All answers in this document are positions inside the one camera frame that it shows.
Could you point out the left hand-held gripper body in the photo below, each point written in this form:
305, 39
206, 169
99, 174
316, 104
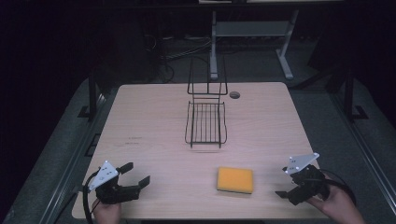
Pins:
107, 183

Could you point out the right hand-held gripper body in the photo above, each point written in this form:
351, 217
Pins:
306, 183

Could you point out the yellow sponge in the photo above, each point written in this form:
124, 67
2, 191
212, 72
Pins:
235, 179

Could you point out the person's left hand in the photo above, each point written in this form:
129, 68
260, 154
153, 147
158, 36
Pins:
106, 214

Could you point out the person's right hand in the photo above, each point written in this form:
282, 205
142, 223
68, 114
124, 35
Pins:
337, 205

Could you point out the grey metal stand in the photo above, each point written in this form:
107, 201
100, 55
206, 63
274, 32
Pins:
252, 28

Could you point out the aluminium frame rail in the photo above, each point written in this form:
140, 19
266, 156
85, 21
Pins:
365, 146
70, 161

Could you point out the black metal post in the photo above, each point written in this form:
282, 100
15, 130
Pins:
92, 93
349, 93

